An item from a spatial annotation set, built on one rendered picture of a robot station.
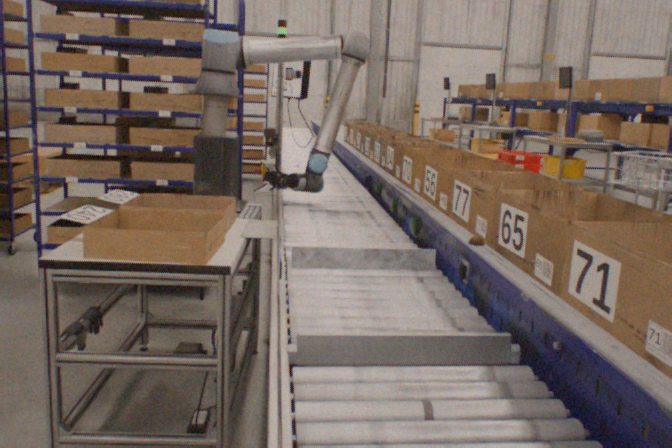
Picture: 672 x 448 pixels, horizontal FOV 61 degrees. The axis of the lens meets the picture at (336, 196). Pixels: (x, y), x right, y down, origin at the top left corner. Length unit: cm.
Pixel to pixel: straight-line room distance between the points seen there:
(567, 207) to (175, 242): 114
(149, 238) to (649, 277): 135
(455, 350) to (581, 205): 62
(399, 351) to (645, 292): 51
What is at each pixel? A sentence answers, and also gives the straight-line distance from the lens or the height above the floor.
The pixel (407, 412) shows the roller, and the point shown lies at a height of 74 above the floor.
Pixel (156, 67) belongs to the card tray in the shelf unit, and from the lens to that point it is 349.
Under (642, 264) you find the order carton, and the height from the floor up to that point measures 103.
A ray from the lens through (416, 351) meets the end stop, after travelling 129.
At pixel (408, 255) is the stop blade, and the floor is 79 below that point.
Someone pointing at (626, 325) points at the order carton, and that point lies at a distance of 111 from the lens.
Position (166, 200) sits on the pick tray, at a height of 82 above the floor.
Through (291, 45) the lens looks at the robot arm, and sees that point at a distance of 274.
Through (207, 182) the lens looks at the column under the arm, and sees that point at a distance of 258.
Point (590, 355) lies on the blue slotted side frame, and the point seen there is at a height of 87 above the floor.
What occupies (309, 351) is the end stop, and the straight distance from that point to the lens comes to 126.
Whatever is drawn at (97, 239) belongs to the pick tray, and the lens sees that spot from 189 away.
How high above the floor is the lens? 128
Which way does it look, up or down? 10 degrees down
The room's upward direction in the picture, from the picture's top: 3 degrees clockwise
